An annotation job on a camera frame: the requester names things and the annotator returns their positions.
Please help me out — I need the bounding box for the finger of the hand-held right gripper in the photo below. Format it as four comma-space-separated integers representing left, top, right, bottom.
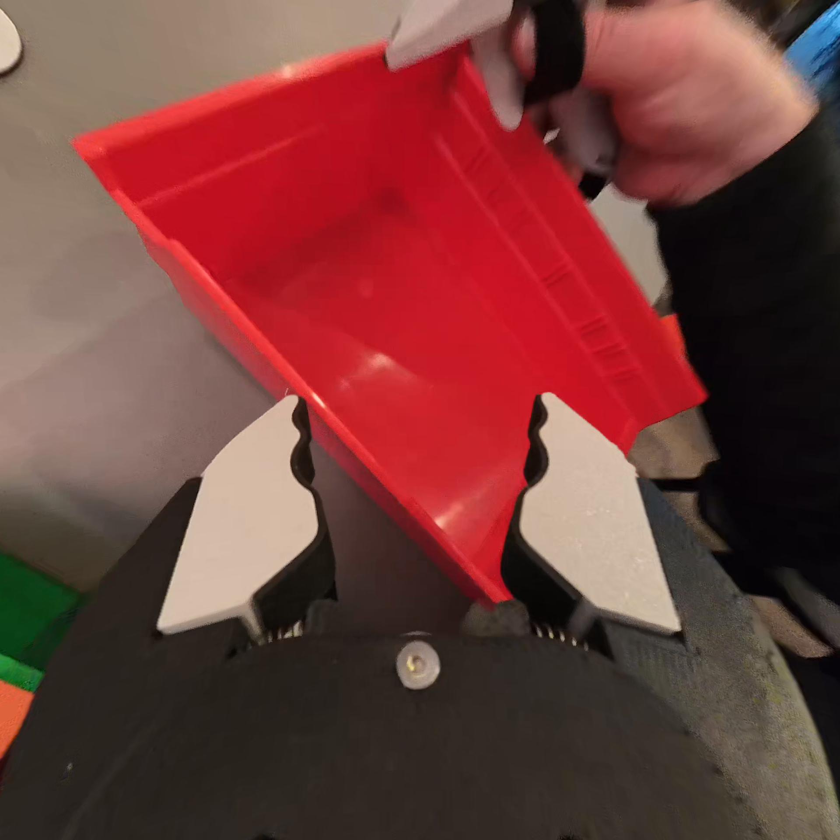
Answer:
384, 0, 519, 73
469, 26, 528, 132

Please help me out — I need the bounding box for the green plastic bin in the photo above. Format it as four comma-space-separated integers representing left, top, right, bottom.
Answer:
0, 550, 88, 693

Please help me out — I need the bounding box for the blue plastic bin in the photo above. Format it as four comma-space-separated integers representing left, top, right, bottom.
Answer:
784, 12, 840, 101

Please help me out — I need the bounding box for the orange plastic bin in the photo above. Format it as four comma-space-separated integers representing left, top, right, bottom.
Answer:
0, 681, 35, 761

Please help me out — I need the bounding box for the red plastic bin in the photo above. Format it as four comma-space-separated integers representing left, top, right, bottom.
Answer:
71, 38, 708, 606

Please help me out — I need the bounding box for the white round object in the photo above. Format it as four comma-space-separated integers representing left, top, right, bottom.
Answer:
0, 13, 25, 75

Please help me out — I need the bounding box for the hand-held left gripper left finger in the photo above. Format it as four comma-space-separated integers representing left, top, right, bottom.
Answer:
156, 395, 337, 643

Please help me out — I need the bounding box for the person's right hand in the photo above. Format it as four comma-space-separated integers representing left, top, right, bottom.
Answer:
512, 0, 820, 206

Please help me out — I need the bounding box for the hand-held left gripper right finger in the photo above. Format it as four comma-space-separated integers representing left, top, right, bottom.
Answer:
500, 392, 683, 639

